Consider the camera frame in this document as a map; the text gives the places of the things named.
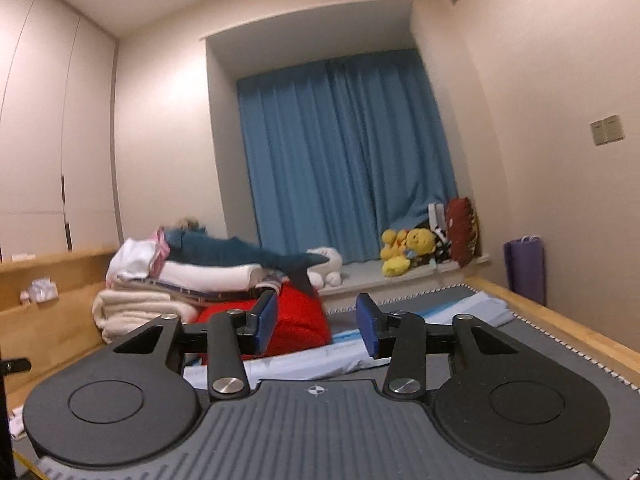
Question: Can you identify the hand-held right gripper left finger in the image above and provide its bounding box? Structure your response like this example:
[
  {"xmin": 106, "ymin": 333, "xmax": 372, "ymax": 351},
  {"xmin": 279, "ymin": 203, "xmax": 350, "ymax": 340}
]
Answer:
[{"xmin": 112, "ymin": 290, "xmax": 279, "ymax": 402}]

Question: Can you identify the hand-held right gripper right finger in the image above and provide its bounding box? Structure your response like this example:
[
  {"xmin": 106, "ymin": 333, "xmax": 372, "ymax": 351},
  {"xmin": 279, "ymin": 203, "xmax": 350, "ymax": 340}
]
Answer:
[{"xmin": 356, "ymin": 292, "xmax": 523, "ymax": 402}]

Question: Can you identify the red fluffy blanket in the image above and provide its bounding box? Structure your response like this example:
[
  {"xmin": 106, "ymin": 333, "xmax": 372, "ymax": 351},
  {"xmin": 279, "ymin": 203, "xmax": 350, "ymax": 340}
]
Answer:
[{"xmin": 192, "ymin": 282, "xmax": 332, "ymax": 361}]

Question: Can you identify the window sill ledge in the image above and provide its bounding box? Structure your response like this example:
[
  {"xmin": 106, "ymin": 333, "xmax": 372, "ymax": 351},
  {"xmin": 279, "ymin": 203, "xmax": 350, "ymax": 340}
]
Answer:
[{"xmin": 317, "ymin": 255, "xmax": 492, "ymax": 311}]

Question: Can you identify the white pillow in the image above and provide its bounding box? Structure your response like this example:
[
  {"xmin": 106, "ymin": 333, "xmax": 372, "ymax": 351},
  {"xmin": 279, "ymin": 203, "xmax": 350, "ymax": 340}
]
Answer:
[{"xmin": 160, "ymin": 261, "xmax": 266, "ymax": 293}]

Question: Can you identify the yellow duck plush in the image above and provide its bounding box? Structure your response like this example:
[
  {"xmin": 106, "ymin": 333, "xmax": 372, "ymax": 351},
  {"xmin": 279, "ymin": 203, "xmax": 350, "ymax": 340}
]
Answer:
[{"xmin": 380, "ymin": 229, "xmax": 408, "ymax": 277}]

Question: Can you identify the white plush toy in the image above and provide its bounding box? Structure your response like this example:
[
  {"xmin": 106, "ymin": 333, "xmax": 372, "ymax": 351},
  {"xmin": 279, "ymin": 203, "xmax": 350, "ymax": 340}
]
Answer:
[{"xmin": 306, "ymin": 246, "xmax": 344, "ymax": 288}]

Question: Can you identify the tissue pack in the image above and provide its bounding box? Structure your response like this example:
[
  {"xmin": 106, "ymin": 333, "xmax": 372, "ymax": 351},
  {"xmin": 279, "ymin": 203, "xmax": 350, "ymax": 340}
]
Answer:
[{"xmin": 27, "ymin": 277, "xmax": 60, "ymax": 303}]

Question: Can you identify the navy-edged folded blanket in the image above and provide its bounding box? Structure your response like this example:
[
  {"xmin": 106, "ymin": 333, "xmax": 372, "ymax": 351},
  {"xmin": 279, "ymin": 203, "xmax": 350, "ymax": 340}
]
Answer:
[{"xmin": 115, "ymin": 270, "xmax": 286, "ymax": 308}]

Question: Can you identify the light blue sheet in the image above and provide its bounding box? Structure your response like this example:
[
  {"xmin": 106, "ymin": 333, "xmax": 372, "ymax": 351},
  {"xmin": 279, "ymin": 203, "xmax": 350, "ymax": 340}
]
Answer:
[{"xmin": 182, "ymin": 292, "xmax": 516, "ymax": 391}]

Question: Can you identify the dark blue shark plush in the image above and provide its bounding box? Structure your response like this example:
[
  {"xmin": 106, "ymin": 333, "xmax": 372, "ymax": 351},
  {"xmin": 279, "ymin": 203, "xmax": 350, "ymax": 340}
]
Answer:
[{"xmin": 165, "ymin": 227, "xmax": 331, "ymax": 298}]

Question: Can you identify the yellow round plush toy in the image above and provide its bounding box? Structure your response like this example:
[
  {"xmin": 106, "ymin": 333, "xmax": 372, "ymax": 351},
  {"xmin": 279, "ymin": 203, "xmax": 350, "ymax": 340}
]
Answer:
[{"xmin": 404, "ymin": 227, "xmax": 437, "ymax": 263}]

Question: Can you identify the white dotted folded quilt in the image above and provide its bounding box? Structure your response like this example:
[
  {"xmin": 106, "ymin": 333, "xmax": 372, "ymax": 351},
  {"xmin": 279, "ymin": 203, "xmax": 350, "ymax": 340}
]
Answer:
[{"xmin": 102, "ymin": 319, "xmax": 153, "ymax": 346}]

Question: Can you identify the black and white striped plush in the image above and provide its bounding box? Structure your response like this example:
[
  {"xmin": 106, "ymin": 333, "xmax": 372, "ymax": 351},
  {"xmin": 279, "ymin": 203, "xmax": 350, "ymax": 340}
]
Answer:
[{"xmin": 430, "ymin": 227, "xmax": 452, "ymax": 263}]

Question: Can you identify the cream folded quilt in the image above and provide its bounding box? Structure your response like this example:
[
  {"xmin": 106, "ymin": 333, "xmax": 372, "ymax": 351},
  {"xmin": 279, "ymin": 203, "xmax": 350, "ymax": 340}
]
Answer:
[{"xmin": 92, "ymin": 287, "xmax": 201, "ymax": 332}]

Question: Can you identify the white plastic object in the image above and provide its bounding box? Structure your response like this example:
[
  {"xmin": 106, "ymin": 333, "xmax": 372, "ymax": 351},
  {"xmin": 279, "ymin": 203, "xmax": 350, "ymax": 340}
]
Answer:
[{"xmin": 427, "ymin": 202, "xmax": 448, "ymax": 233}]

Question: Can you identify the dark red cushion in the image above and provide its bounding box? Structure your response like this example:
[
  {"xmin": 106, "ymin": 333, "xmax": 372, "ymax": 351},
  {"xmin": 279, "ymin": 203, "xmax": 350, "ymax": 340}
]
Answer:
[{"xmin": 445, "ymin": 196, "xmax": 480, "ymax": 268}]

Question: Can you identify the white and pink clothing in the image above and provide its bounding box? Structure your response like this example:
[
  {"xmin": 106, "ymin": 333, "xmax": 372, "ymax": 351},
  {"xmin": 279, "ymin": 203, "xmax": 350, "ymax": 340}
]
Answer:
[{"xmin": 106, "ymin": 227, "xmax": 171, "ymax": 281}]

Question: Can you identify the purple paper bag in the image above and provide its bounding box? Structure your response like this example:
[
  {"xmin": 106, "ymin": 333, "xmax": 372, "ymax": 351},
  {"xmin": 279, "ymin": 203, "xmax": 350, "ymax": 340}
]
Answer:
[{"xmin": 502, "ymin": 235, "xmax": 547, "ymax": 307}]

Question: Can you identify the blue curtain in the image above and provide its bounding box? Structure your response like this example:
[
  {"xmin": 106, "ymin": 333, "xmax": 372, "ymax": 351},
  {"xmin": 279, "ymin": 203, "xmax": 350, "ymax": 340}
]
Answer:
[{"xmin": 236, "ymin": 49, "xmax": 460, "ymax": 265}]

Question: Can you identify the cream wardrobe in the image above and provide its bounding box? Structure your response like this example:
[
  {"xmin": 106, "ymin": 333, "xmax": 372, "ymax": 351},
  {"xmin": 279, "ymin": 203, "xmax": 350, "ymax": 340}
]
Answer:
[{"xmin": 0, "ymin": 0, "xmax": 123, "ymax": 263}]

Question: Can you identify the wooden bed frame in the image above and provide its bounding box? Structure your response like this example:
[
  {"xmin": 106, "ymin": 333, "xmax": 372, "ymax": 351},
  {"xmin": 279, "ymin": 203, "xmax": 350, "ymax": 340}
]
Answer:
[{"xmin": 0, "ymin": 245, "xmax": 640, "ymax": 411}]

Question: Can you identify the wall switch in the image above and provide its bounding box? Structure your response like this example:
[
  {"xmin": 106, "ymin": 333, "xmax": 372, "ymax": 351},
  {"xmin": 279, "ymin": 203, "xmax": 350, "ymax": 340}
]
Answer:
[{"xmin": 590, "ymin": 115, "xmax": 626, "ymax": 147}]

